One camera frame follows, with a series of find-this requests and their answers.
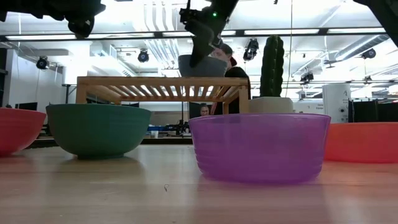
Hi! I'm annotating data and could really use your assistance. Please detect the black partition screen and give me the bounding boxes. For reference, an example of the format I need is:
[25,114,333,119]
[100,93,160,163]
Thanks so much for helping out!
[348,98,398,124]

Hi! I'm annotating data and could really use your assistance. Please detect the orange bowl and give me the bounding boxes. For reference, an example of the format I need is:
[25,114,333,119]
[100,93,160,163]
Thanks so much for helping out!
[324,121,398,164]

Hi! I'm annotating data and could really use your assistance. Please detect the green cactus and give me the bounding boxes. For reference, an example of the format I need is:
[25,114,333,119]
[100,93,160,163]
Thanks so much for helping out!
[259,34,285,98]

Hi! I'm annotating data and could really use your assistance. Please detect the black monitor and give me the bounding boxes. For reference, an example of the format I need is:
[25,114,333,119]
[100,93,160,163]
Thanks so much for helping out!
[14,101,39,111]

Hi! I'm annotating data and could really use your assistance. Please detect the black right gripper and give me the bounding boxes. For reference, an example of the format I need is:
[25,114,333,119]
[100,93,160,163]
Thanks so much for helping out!
[178,0,240,68]

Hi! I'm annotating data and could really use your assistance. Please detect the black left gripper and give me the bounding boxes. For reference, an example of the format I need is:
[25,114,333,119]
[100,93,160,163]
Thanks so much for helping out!
[62,0,106,40]

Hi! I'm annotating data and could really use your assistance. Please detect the red bowl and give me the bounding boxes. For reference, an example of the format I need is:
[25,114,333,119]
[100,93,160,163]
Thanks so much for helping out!
[0,107,47,157]

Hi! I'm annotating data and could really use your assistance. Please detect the black overhead frame bar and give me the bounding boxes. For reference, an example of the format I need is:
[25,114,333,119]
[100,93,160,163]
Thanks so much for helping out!
[0,27,388,43]

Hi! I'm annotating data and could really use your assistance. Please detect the wooden slatted shelf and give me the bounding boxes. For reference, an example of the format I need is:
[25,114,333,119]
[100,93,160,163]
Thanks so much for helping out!
[75,76,250,115]

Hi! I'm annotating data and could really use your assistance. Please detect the translucent purple bowl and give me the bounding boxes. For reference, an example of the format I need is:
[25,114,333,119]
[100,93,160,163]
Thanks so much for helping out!
[188,113,331,185]

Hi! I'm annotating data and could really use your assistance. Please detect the green bowl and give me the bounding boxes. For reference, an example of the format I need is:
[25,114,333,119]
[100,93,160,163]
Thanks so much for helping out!
[45,103,152,160]

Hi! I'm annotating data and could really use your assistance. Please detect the gray bowl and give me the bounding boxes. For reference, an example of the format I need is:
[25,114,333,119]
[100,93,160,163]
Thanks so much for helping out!
[178,54,228,78]

